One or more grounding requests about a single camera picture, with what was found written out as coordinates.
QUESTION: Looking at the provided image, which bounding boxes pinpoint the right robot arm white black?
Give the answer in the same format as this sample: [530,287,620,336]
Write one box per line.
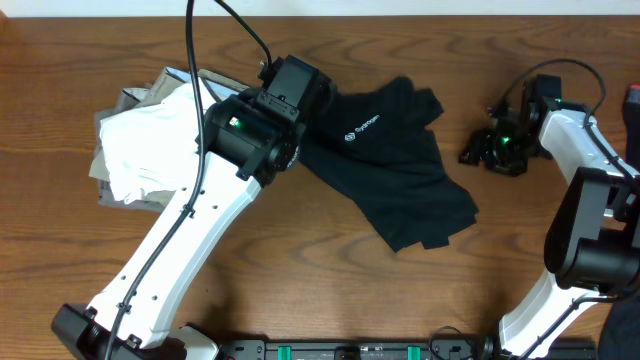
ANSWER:
[459,89,639,359]

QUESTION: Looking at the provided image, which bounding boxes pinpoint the beige folded trousers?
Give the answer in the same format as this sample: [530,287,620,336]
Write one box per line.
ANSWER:
[88,66,250,212]

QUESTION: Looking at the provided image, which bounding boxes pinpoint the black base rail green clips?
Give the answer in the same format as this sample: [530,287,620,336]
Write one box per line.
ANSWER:
[219,338,599,360]

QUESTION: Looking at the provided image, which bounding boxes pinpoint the black t-shirt with logo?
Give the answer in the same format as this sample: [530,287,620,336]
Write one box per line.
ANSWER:
[300,76,479,252]

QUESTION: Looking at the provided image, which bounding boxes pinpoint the dark object red tip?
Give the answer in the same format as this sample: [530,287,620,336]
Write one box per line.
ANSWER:
[623,84,640,170]

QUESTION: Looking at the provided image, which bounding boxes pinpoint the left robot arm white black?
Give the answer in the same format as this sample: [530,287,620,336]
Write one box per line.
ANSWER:
[51,59,335,359]

